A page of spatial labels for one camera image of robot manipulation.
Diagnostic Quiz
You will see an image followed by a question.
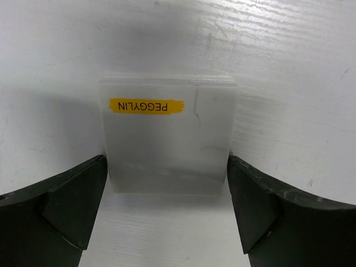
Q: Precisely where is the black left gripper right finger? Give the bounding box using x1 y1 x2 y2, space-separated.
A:
227 156 355 266

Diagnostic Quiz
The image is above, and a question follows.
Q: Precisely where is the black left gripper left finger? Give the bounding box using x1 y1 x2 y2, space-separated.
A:
1 155 107 266

